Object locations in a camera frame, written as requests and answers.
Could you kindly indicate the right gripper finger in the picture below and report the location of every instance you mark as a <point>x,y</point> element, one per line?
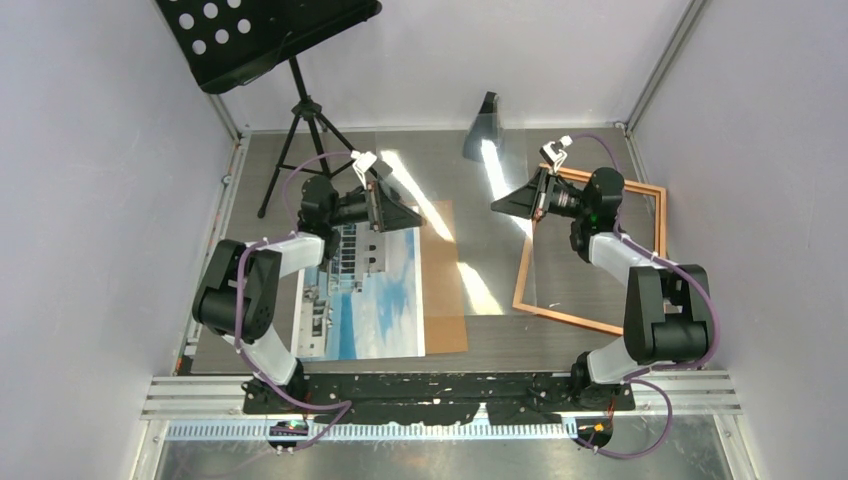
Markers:
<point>520,203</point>
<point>540,179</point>

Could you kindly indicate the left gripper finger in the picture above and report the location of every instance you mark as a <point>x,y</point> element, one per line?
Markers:
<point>385,173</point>
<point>395,215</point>

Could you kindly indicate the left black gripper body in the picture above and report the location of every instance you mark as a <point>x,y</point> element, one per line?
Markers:
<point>373,200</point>

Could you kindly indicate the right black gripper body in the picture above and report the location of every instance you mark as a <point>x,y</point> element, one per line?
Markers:
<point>543,200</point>

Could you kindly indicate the clear acrylic sheet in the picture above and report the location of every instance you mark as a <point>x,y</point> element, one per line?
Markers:
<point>455,194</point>

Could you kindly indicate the building and sky photo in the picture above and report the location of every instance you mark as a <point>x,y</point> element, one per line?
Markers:
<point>368,301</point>

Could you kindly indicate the orange wooden picture frame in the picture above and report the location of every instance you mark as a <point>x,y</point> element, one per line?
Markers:
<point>658,195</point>

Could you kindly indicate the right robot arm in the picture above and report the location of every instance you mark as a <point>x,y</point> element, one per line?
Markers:
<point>669,319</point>

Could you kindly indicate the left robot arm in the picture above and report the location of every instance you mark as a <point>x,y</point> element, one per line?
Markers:
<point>236,297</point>

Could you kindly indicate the black metronome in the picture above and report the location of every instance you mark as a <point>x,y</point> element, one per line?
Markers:
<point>485,130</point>

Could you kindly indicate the brown cardboard backing board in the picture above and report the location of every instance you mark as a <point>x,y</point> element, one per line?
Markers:
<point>445,330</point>

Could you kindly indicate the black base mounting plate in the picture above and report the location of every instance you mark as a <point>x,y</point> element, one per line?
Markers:
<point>438,399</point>

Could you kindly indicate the black music stand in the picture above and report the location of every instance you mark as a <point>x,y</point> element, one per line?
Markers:
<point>228,44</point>

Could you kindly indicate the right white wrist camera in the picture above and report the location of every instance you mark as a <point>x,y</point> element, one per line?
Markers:
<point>554,152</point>

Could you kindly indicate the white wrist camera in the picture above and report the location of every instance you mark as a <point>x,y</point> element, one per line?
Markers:
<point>362,162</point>
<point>554,152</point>

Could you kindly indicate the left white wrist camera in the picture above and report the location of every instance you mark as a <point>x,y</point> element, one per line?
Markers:
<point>362,162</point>

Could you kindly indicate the white slotted cable duct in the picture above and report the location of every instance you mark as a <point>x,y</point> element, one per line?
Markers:
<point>300,430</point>

